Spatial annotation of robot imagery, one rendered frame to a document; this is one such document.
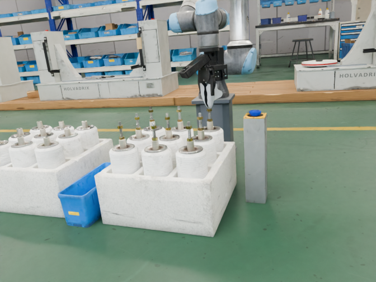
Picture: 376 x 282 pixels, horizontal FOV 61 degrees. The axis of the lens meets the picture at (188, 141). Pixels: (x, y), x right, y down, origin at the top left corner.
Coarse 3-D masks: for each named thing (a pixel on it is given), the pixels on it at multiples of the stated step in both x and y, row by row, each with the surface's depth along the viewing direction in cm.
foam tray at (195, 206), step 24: (216, 168) 101; (120, 192) 103; (144, 192) 100; (168, 192) 97; (192, 192) 94; (216, 192) 99; (120, 216) 106; (144, 216) 103; (168, 216) 100; (192, 216) 97; (216, 216) 99
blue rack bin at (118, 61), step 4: (120, 56) 646; (124, 56) 615; (104, 60) 607; (108, 60) 605; (112, 60) 603; (116, 60) 601; (120, 60) 600; (108, 64) 608; (112, 64) 606; (116, 64) 604; (120, 64) 602; (124, 64) 617
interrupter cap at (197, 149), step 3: (183, 147) 101; (186, 147) 101; (195, 147) 100; (198, 147) 100; (201, 147) 99; (180, 150) 98; (183, 150) 98; (186, 150) 99; (195, 150) 98; (198, 150) 97; (201, 150) 97; (183, 153) 96; (186, 153) 95; (189, 153) 95; (192, 153) 95
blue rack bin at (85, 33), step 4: (84, 28) 626; (88, 28) 639; (92, 28) 643; (96, 28) 641; (100, 28) 614; (80, 32) 611; (84, 32) 598; (88, 32) 597; (92, 32) 595; (96, 32) 601; (80, 36) 605; (84, 36) 602; (88, 36) 601; (92, 36) 599; (96, 36) 602
